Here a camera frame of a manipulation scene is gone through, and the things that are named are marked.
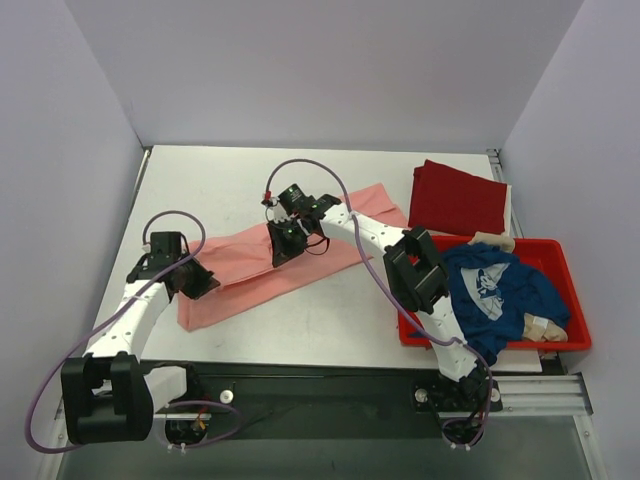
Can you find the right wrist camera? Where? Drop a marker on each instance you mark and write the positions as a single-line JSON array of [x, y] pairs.
[[288, 204]]

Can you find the beige t shirt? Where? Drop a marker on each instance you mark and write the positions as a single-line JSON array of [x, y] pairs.
[[515, 300]]

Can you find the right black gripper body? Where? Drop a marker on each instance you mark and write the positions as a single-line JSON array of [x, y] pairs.
[[286, 245]]

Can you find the aluminium frame rail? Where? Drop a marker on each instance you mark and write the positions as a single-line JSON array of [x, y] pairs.
[[525, 395]]

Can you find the folded dark red t shirt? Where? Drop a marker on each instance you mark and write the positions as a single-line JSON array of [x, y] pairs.
[[450, 201]]

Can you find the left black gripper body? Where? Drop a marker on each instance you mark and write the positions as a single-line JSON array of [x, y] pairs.
[[195, 279]]

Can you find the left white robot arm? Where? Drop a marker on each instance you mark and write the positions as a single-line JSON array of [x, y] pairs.
[[107, 395]]

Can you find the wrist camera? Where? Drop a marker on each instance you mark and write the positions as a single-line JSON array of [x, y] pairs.
[[288, 204], [166, 246]]

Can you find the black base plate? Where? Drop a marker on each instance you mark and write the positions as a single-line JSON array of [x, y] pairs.
[[311, 421]]

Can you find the pink t shirt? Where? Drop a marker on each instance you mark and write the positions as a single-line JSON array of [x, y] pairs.
[[252, 269]]

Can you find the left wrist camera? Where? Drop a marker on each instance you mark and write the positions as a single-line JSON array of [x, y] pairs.
[[166, 246]]

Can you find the red plastic bin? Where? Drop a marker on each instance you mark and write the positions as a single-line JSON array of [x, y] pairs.
[[548, 257]]

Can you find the blue printed t shirt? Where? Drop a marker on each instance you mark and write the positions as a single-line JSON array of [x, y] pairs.
[[481, 339]]

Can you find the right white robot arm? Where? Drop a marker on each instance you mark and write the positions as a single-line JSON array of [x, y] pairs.
[[404, 263]]

